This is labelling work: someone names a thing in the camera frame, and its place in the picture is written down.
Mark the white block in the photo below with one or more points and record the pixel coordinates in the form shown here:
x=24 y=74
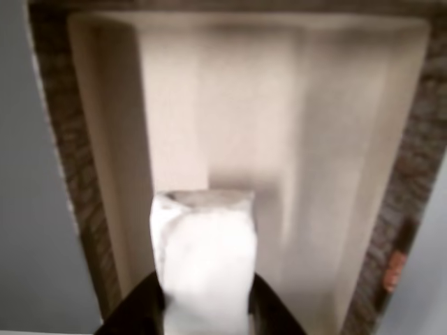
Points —
x=206 y=251

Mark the patterned cardboard box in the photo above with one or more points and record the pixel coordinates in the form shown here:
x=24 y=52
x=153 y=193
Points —
x=349 y=104

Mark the gray table mat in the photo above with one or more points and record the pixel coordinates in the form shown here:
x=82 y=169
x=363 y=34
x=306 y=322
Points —
x=28 y=174

